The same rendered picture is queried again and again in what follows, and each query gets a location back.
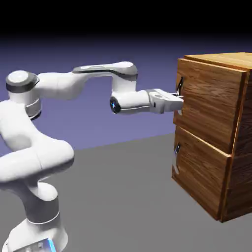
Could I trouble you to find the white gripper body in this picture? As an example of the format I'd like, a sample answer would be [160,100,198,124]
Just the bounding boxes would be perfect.
[162,92,185,114]

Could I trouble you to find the curved metal door handle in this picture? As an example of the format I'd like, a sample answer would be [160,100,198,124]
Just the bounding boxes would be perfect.
[172,143,182,175]
[175,76,186,116]

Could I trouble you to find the wooden cabinet door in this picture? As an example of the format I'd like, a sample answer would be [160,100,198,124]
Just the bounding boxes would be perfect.
[173,58,250,155]
[171,126,232,221]

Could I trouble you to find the wooden cabinet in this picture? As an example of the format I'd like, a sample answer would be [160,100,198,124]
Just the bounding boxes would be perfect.
[171,52,252,223]

